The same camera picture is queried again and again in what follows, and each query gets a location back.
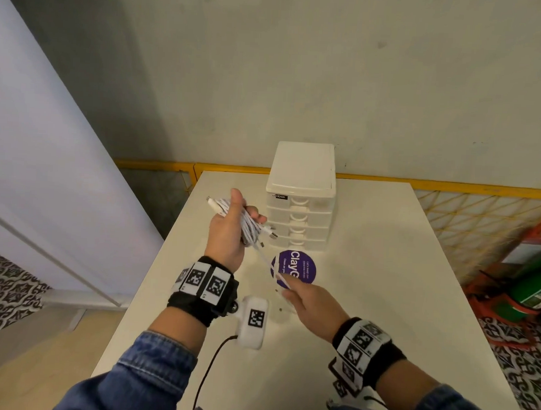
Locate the person's right hand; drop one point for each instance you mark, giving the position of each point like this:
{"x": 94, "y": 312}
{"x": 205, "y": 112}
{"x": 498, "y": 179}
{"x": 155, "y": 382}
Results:
{"x": 317, "y": 309}

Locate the person's left hand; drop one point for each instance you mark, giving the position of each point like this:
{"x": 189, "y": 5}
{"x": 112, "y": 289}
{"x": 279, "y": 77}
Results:
{"x": 223, "y": 238}

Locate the person's left thumb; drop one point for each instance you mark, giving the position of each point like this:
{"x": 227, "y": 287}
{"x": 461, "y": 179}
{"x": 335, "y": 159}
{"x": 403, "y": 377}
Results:
{"x": 237, "y": 203}

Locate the person's right fingers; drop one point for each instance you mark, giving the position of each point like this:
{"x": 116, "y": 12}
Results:
{"x": 290, "y": 294}

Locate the person's left forearm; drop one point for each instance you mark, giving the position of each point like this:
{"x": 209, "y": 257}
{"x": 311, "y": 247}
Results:
{"x": 153, "y": 368}

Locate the person's right forearm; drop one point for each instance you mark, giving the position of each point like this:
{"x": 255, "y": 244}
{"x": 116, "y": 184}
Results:
{"x": 423, "y": 400}

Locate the round purple sticker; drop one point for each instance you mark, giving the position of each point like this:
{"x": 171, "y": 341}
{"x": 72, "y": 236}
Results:
{"x": 302, "y": 263}

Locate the white plastic drawer organizer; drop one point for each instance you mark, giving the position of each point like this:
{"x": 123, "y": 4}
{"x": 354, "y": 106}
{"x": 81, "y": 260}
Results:
{"x": 302, "y": 168}

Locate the black left wristband with markers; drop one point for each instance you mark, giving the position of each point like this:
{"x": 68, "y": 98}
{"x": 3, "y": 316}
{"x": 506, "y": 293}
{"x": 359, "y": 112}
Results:
{"x": 202, "y": 289}

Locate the black wristband with markers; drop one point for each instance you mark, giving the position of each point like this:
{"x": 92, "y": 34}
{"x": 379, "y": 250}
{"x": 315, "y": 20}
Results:
{"x": 365, "y": 348}
{"x": 202, "y": 289}

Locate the black right wristband with markers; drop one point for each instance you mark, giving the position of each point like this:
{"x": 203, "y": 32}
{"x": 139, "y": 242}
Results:
{"x": 365, "y": 348}

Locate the white door panel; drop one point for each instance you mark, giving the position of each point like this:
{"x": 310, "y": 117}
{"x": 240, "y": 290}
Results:
{"x": 42, "y": 163}

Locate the red metal stand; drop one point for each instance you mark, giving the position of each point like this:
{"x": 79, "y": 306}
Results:
{"x": 528, "y": 245}

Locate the green gas cylinder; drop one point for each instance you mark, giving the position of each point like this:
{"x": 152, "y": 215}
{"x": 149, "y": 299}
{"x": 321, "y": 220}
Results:
{"x": 535, "y": 291}

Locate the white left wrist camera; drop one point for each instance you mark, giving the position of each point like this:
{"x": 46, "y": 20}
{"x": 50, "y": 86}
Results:
{"x": 251, "y": 321}

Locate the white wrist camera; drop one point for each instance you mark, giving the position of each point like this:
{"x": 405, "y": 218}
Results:
{"x": 251, "y": 321}
{"x": 348, "y": 399}

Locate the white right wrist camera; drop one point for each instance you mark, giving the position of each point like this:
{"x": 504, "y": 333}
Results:
{"x": 348, "y": 399}

